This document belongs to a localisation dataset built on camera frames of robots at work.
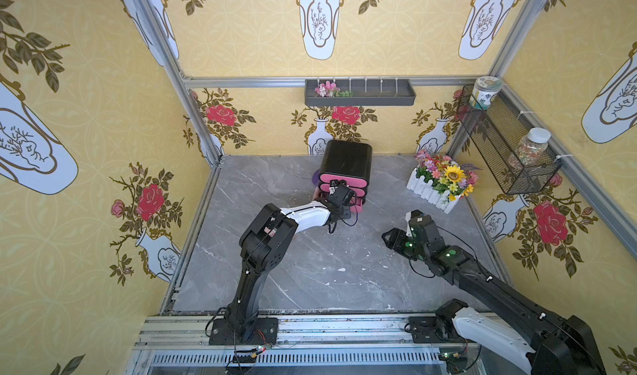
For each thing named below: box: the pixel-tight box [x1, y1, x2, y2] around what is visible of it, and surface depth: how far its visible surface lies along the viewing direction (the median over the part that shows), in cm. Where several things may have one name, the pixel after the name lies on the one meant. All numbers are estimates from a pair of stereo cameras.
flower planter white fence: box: [406, 150, 483, 215], surface depth 96 cm
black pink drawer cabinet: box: [319, 139, 373, 214], surface depth 97 cm
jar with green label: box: [469, 75, 504, 111], surface depth 87 cm
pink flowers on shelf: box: [314, 80, 354, 98], surface depth 89 cm
